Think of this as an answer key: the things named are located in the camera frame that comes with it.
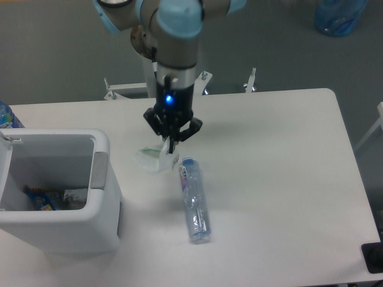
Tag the black device at table corner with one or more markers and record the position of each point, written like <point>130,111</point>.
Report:
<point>372,253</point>

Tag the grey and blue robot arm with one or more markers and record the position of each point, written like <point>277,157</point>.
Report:
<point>172,31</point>

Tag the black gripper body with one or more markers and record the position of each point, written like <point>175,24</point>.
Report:
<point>175,103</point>

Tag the white paper box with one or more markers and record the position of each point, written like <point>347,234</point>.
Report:
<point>157,158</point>

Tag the crumpled silver wrapper in bin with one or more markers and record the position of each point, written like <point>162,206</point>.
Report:
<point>75,199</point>

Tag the white frame at right edge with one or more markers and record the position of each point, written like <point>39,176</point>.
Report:
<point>373,132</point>

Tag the blue snack wrapper in bin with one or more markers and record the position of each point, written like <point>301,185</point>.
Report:
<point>40,198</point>

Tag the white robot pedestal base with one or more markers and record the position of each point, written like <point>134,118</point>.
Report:
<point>144,44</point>

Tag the metal table clamp bolt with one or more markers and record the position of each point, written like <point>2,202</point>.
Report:
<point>250,85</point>

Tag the blue bottle at left edge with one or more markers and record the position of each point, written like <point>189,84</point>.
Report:
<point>8,118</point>

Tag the blue plastic bag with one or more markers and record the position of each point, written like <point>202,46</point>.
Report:
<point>338,18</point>

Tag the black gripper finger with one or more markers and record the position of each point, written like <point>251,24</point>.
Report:
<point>181,136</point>
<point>161,126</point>

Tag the white trash can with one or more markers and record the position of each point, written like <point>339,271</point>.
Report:
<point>59,160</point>

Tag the clear plastic water bottle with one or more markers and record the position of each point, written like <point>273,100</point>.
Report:
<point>194,201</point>

